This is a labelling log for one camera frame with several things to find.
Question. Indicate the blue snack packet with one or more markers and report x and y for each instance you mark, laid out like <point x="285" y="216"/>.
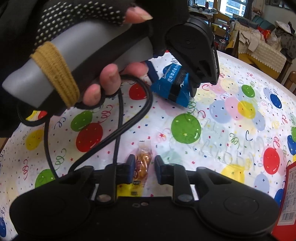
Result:
<point x="173" y="85"/>

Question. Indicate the balloon pattern tablecloth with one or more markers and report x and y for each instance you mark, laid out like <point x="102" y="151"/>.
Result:
<point x="243" y="128"/>

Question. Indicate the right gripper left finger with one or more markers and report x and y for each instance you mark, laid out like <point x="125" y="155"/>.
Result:
<point x="112" y="176"/>

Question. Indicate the red cardboard shoe box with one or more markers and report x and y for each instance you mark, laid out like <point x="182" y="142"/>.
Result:
<point x="285" y="227"/>

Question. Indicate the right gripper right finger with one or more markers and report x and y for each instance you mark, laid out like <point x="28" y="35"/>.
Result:
<point x="176" y="176"/>

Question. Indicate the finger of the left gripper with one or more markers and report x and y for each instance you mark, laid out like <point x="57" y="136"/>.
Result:
<point x="193" y="86"/>
<point x="152" y="73"/>

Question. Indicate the wooden dining chair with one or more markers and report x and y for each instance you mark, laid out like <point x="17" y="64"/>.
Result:
<point x="290" y="83"/>

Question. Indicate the sofa with cream cover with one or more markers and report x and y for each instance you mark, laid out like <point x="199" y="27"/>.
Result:
<point x="248" y="45"/>

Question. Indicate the small orange snack packet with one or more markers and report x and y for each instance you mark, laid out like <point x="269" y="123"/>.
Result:
<point x="142" y="161"/>

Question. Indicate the left hand in glove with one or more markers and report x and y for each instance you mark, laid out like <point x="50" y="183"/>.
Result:
<point x="60" y="54"/>

